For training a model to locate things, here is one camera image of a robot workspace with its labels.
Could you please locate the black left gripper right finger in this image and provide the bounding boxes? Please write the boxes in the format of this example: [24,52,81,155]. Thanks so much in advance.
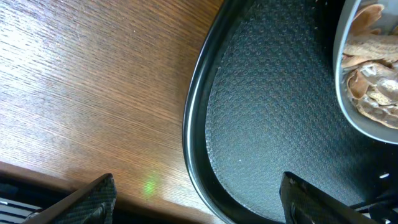
[279,172,375,224]

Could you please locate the grey plate with food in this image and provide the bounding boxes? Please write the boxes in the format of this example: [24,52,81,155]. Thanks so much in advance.
[333,0,397,144]

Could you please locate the round black serving tray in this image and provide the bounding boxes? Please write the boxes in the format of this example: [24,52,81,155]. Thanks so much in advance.
[183,0,397,223]

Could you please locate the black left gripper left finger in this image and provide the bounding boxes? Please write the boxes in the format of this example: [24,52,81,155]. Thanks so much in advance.
[24,173,117,224]

